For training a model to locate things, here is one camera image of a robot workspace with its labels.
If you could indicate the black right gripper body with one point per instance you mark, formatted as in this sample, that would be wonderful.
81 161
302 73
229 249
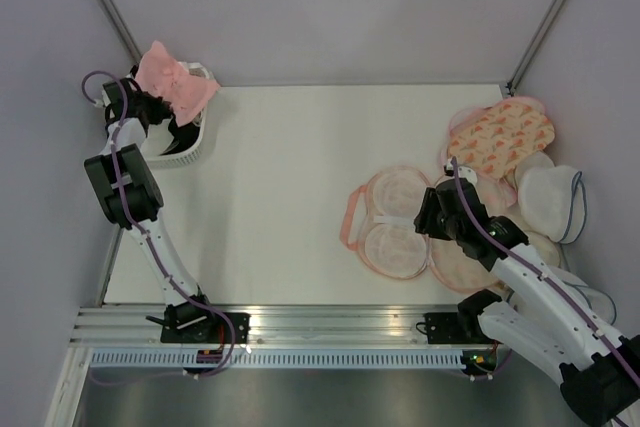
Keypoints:
432 221

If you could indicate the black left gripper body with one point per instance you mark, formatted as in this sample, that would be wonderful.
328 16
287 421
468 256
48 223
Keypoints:
154 109

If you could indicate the pink bra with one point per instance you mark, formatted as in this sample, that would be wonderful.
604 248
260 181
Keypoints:
161 75

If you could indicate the floral mesh laundry bag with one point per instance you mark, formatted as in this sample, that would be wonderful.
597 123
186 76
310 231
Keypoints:
378 227

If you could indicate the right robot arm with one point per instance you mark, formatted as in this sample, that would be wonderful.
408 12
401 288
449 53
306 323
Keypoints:
594 365

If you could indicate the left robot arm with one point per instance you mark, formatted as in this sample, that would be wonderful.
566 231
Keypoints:
130 198

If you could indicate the white plastic laundry basket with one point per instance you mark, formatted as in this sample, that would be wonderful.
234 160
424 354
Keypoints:
159 138

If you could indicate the black bra in basket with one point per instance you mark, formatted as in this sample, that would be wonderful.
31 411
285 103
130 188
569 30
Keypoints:
183 137

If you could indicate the floral laundry bag on pile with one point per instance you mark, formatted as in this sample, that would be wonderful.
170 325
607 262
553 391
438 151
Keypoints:
500 139

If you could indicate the white blue-trimmed laundry bag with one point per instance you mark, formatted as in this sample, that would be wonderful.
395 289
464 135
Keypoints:
553 202

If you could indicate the cream laundry bag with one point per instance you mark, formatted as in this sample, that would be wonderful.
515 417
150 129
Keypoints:
546 249

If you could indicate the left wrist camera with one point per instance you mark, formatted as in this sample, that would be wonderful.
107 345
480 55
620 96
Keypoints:
111 93

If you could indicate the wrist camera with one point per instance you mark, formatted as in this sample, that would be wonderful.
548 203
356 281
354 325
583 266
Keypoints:
111 93
463 172

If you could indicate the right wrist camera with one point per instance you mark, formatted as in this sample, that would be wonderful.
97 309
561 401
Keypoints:
463 172

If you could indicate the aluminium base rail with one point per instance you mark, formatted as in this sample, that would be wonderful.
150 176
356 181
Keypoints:
270 326

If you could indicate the white slotted cable duct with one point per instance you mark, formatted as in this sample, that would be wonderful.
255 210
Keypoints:
281 358

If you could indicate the right aluminium frame post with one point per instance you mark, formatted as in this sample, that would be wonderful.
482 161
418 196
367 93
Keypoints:
510 86

